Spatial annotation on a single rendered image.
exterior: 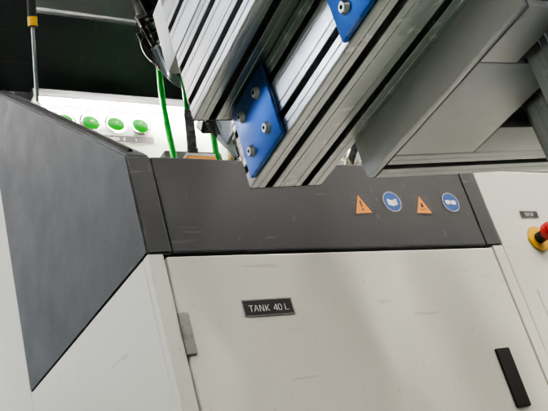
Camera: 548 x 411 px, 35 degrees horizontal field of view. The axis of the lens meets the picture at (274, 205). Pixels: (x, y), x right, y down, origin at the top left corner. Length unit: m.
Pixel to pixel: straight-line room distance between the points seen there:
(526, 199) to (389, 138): 0.90
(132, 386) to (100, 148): 0.36
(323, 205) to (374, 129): 0.53
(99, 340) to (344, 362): 0.38
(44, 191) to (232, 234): 0.45
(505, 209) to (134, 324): 0.76
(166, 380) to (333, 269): 0.34
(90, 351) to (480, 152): 0.74
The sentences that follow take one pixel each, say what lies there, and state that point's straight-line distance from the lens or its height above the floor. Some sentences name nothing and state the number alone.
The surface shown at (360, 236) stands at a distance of 1.43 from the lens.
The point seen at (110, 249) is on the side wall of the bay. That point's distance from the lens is 1.34.
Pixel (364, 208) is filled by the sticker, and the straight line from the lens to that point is 1.46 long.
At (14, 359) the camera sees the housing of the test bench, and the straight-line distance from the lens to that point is 1.81.
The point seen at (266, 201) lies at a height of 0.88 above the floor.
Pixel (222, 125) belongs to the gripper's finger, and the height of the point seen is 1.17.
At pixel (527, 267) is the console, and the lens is 1.66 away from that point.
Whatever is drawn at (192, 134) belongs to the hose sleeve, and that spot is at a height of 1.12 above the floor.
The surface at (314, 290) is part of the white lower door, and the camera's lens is 1.32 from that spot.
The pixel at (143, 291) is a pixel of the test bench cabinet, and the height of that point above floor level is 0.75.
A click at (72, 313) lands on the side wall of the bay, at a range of 1.49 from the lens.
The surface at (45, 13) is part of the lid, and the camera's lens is 1.96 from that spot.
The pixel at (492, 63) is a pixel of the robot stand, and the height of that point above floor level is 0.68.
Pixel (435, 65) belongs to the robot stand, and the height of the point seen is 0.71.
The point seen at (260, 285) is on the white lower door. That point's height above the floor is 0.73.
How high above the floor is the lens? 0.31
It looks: 24 degrees up
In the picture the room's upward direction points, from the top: 17 degrees counter-clockwise
